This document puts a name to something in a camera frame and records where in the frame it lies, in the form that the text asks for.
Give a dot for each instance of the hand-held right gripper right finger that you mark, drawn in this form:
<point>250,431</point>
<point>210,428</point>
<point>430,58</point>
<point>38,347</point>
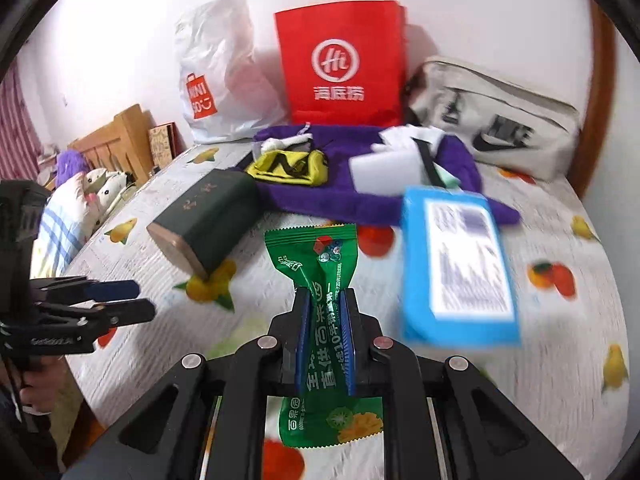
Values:
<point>348,340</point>

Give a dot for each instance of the illustrated book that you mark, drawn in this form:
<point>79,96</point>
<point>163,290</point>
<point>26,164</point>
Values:
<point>162,145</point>

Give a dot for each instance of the wooden headboard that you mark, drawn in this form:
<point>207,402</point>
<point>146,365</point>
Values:
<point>115,145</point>

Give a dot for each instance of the white spotted pillow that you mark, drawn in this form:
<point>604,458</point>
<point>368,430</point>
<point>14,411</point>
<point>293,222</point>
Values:
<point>102,187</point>

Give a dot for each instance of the white plush cloth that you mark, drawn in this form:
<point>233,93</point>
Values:
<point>410,140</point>

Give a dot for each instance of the wooden door frame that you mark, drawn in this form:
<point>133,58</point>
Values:
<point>600,110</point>

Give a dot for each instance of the blue striped pillow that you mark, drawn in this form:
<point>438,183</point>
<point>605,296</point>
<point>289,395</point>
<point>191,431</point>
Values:
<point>55,230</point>

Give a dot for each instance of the purple plush toy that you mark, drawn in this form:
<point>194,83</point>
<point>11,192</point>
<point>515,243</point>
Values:
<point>70,165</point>

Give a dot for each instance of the person's left hand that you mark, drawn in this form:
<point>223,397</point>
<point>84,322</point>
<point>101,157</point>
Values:
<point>42,385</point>

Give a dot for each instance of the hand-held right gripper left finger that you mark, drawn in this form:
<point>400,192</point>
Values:
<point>301,340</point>

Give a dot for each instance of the person's left forearm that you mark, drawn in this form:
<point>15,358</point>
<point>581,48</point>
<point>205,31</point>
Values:
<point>15,440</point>

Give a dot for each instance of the white plastic shopping bag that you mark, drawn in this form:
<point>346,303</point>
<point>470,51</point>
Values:
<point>220,75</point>

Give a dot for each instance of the dark green box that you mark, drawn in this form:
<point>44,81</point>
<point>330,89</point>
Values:
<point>215,210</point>

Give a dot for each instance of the yellow and black pouch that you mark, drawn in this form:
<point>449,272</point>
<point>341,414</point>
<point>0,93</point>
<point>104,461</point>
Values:
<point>285,165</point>

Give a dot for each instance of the blue tissue packet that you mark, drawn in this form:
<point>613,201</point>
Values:
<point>460,270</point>

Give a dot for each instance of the purple towel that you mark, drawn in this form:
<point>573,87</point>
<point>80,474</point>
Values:
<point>325,205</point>

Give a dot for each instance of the beige canvas bag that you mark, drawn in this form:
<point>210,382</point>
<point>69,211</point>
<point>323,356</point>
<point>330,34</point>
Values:
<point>500,120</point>

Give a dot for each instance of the red paper bag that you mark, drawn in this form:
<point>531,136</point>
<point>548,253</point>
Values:
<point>345,60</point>

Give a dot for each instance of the fruit print bed sheet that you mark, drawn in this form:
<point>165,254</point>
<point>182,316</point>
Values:
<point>500,385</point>

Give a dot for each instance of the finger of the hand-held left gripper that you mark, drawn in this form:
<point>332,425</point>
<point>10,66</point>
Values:
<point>125,312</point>
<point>115,289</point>

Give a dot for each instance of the striped curtain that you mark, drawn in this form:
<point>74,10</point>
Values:
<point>15,120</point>

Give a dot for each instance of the green snack packet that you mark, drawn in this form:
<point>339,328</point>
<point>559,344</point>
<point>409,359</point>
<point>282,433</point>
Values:
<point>320,260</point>

